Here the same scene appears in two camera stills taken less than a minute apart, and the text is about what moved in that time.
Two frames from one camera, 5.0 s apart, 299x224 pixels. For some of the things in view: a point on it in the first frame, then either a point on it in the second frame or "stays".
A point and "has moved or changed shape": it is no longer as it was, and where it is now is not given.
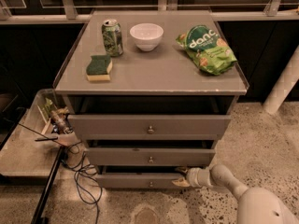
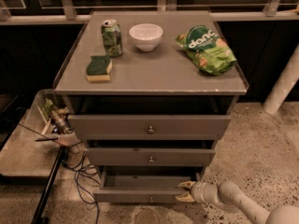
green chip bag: (211, 52) stays
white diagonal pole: (284, 84) stays
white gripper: (195, 176) -> (199, 190)
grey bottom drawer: (139, 180) has moved or changed shape
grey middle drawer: (149, 157) stays
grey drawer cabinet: (149, 92) stays
